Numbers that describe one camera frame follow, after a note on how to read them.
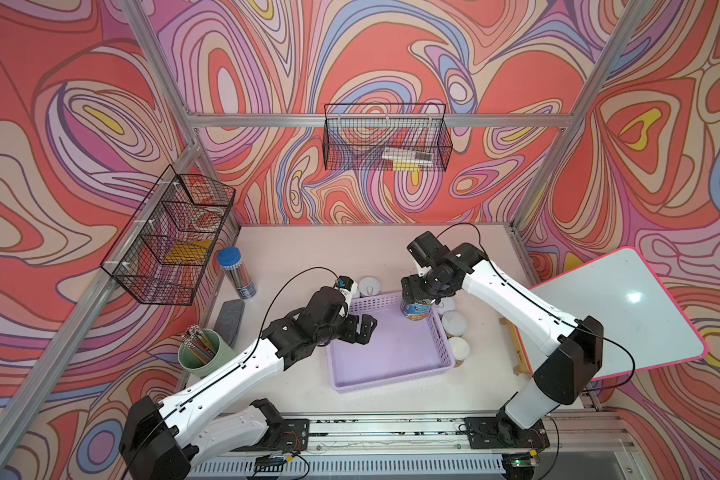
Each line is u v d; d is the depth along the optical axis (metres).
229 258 0.88
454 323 0.85
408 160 0.91
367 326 0.66
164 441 0.38
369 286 0.96
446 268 0.55
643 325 0.64
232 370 0.46
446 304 0.91
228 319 0.91
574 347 0.42
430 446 0.73
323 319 0.57
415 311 0.79
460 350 0.81
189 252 0.72
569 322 0.45
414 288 0.72
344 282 0.67
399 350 0.89
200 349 0.73
